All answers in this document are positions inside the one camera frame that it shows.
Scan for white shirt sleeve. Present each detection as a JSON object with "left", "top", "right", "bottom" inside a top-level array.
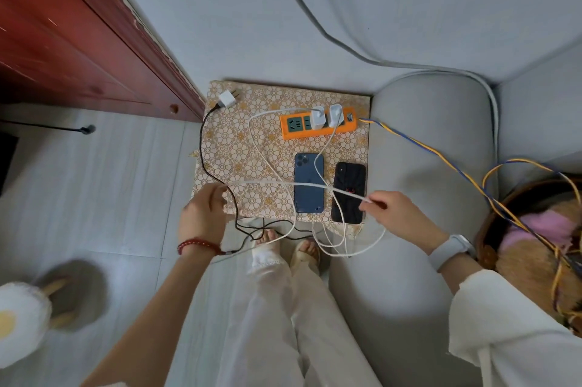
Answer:
[{"left": 447, "top": 269, "right": 582, "bottom": 387}]

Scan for person's foot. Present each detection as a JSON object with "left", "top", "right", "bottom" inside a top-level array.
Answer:
[
  {"left": 255, "top": 228, "right": 279, "bottom": 249},
  {"left": 291, "top": 239, "right": 321, "bottom": 265}
]

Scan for fried egg cushion stool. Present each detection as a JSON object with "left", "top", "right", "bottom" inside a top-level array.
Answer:
[{"left": 0, "top": 277, "right": 74, "bottom": 370}]

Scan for person's left forearm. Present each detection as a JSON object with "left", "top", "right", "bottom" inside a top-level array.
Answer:
[{"left": 81, "top": 243, "right": 221, "bottom": 387}]

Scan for blue smartphone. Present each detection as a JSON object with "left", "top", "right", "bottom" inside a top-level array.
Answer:
[{"left": 293, "top": 152, "right": 326, "bottom": 215}]

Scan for yellow and blue twisted wire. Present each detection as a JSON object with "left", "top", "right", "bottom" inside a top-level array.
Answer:
[{"left": 357, "top": 117, "right": 582, "bottom": 334}]

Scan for brown woven basket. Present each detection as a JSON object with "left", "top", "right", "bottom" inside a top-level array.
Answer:
[{"left": 474, "top": 177, "right": 582, "bottom": 338}]

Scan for black charging cable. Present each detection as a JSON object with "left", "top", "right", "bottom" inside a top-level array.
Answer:
[{"left": 198, "top": 104, "right": 320, "bottom": 256}]

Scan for thin black floor cable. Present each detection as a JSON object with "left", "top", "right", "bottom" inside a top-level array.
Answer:
[{"left": 0, "top": 119, "right": 96, "bottom": 136}]

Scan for person's right hand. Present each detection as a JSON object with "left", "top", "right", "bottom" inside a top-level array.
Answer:
[{"left": 359, "top": 190, "right": 449, "bottom": 254}]

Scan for black smartphone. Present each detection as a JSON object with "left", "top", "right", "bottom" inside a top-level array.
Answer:
[{"left": 330, "top": 162, "right": 367, "bottom": 225}]

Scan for braided white charging cable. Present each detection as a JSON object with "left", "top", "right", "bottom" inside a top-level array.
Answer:
[{"left": 225, "top": 178, "right": 387, "bottom": 258}]

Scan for floral patterned board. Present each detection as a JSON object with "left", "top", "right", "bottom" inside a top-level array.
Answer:
[{"left": 189, "top": 79, "right": 373, "bottom": 238}]

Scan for red bead bracelet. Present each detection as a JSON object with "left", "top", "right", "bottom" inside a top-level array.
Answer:
[{"left": 177, "top": 238, "right": 222, "bottom": 257}]

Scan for person's left foot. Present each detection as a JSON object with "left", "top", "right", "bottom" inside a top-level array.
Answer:
[{"left": 255, "top": 228, "right": 279, "bottom": 249}]

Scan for light grey sofa cover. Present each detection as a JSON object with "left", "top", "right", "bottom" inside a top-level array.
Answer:
[{"left": 257, "top": 0, "right": 582, "bottom": 165}]

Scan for person's right forearm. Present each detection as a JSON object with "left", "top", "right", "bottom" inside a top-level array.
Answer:
[{"left": 423, "top": 230, "right": 483, "bottom": 297}]

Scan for person's right foot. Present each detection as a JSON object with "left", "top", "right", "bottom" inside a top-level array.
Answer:
[{"left": 291, "top": 239, "right": 321, "bottom": 265}]

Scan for red wooden cabinet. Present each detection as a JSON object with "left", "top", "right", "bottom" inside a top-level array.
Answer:
[{"left": 0, "top": 0, "right": 206, "bottom": 123}]

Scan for white smartwatch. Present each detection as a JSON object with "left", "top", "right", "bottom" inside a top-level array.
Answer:
[{"left": 427, "top": 234, "right": 477, "bottom": 273}]

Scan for thin white charging cable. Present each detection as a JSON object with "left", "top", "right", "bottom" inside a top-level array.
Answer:
[
  {"left": 226, "top": 110, "right": 319, "bottom": 256},
  {"left": 312, "top": 125, "right": 351, "bottom": 255}
]

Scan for white trousers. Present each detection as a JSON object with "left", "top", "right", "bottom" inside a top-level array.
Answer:
[{"left": 215, "top": 240, "right": 383, "bottom": 387}]

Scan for person's left hand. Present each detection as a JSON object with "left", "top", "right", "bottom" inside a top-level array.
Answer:
[{"left": 178, "top": 183, "right": 228, "bottom": 248}]

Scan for orange power strip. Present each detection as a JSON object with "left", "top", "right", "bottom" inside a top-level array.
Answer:
[{"left": 279, "top": 107, "right": 358, "bottom": 141}]

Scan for grey sofa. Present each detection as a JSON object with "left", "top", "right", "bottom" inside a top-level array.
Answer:
[{"left": 328, "top": 70, "right": 582, "bottom": 387}]

